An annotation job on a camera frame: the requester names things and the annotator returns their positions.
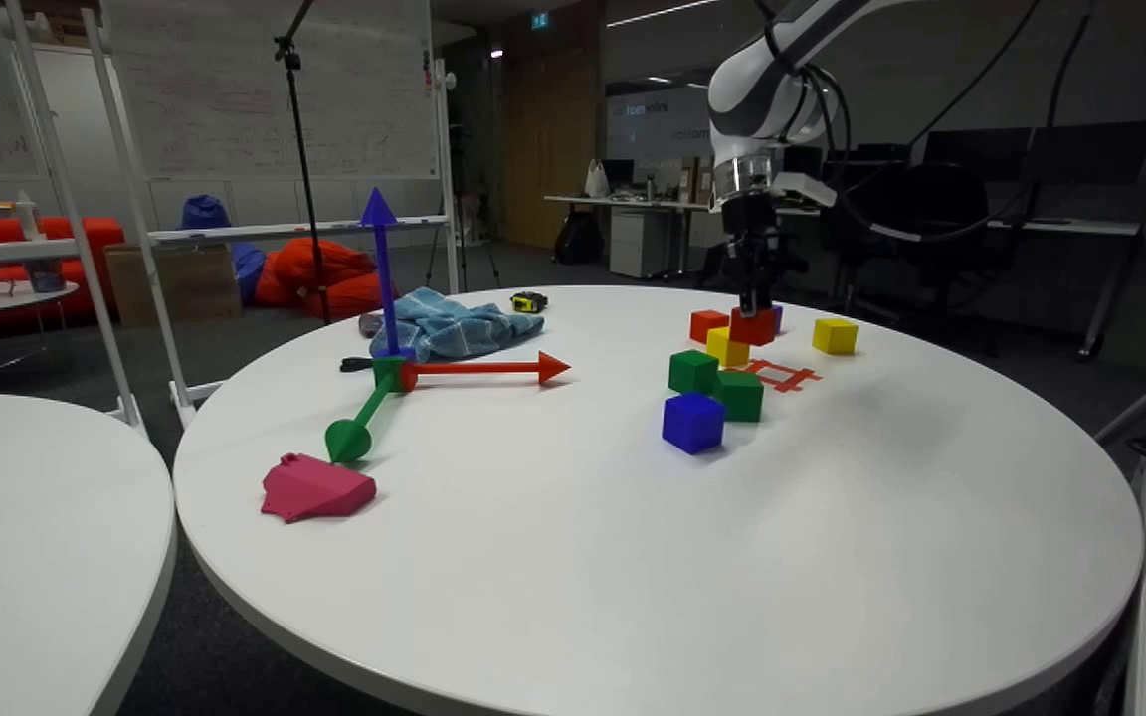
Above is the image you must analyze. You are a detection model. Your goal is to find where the blue bean bag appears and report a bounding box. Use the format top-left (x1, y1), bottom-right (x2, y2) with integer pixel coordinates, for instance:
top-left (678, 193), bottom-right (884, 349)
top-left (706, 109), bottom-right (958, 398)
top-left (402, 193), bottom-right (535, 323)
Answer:
top-left (181, 192), bottom-right (272, 310)

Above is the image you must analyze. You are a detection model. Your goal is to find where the black microphone stand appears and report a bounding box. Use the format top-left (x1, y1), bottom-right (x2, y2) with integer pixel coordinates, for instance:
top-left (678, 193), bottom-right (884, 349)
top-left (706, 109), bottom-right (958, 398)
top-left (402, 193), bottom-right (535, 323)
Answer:
top-left (272, 0), bottom-right (336, 325)

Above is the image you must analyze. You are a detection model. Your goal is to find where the white office desk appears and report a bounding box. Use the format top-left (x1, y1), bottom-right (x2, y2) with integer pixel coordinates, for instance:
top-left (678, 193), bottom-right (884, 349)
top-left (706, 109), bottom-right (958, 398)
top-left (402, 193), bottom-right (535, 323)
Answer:
top-left (547, 192), bottom-right (735, 282)

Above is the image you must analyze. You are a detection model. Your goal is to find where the red bean bag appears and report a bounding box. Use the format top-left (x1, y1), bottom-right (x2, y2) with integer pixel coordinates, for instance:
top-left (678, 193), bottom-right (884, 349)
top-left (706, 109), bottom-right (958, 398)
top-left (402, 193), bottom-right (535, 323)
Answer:
top-left (251, 235), bottom-right (378, 310)
top-left (324, 269), bottom-right (390, 323)

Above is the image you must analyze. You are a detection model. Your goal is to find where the blue cube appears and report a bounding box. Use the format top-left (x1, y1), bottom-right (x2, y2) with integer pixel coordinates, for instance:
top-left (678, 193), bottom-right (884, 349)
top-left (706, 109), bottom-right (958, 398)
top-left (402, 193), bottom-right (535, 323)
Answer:
top-left (660, 388), bottom-right (730, 456)

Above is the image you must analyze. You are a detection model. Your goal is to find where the yellow cube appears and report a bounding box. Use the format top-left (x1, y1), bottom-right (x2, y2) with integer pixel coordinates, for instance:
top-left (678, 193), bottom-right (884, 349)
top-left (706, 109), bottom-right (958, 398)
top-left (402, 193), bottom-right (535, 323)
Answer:
top-left (810, 315), bottom-right (865, 358)
top-left (706, 323), bottom-right (756, 372)

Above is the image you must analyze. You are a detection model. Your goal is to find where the round white side table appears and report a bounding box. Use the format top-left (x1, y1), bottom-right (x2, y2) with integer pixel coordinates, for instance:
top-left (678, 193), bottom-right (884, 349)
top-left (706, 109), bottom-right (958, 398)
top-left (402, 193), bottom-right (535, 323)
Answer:
top-left (0, 388), bottom-right (181, 716)

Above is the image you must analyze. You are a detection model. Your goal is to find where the black office chair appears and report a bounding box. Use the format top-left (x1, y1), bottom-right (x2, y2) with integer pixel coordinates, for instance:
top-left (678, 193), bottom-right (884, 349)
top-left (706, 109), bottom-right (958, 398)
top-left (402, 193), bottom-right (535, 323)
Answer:
top-left (843, 162), bottom-right (998, 323)

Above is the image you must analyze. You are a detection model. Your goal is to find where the pink cloth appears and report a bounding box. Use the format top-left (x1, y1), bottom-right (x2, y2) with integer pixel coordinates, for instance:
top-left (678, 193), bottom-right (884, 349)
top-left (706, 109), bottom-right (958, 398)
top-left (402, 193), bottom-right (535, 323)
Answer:
top-left (259, 451), bottom-right (381, 525)

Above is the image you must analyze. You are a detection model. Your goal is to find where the orange tape grid mark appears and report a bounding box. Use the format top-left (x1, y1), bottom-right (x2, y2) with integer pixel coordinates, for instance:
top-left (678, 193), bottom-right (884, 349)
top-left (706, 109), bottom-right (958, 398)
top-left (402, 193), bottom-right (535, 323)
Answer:
top-left (743, 353), bottom-right (824, 398)

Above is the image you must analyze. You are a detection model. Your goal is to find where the green cube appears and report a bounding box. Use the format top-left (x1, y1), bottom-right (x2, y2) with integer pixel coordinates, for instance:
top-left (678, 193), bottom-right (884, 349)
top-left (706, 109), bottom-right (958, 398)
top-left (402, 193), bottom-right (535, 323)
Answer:
top-left (711, 370), bottom-right (768, 425)
top-left (666, 345), bottom-right (725, 398)

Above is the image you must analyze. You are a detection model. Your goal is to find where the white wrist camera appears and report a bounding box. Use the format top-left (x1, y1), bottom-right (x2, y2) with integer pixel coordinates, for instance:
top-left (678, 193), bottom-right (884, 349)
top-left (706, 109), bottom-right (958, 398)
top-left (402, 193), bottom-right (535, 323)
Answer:
top-left (778, 167), bottom-right (843, 209)

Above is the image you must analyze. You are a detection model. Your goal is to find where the low white coffee table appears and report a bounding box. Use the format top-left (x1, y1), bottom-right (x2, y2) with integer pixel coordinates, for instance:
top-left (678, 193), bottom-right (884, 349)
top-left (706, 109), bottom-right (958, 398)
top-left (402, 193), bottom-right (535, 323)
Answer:
top-left (0, 277), bottom-right (80, 325)

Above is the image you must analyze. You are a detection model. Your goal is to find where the ceiling light strip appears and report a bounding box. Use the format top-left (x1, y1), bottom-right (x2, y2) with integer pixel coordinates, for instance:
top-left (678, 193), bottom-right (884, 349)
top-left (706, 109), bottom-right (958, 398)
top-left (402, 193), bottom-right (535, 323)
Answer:
top-left (601, 0), bottom-right (722, 30)

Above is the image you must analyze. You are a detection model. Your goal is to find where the light blue cloth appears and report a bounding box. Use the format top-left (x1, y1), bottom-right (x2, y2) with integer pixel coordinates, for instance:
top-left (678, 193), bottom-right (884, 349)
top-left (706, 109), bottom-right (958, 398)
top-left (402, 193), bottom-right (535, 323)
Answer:
top-left (402, 282), bottom-right (550, 366)

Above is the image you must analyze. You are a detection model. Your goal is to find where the large wall display screen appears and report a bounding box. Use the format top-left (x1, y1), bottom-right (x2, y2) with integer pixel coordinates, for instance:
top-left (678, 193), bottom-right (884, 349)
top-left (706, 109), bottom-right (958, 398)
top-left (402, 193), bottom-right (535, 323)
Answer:
top-left (601, 82), bottom-right (725, 167)

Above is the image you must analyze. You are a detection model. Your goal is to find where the brown cardboard box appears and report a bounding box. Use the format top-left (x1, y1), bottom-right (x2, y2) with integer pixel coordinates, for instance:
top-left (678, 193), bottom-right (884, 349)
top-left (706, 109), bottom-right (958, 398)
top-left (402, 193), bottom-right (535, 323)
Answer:
top-left (103, 242), bottom-right (242, 331)

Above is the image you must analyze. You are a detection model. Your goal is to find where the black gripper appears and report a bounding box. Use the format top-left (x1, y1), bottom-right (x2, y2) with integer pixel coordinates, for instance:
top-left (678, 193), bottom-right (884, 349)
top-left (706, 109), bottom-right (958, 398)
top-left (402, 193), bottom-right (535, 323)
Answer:
top-left (722, 192), bottom-right (784, 323)

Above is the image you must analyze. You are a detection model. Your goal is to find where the three-colour axis arrow marker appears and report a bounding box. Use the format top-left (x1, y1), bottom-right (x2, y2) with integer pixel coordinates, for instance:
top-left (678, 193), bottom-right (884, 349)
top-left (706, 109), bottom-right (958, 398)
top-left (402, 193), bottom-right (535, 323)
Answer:
top-left (324, 185), bottom-right (575, 471)

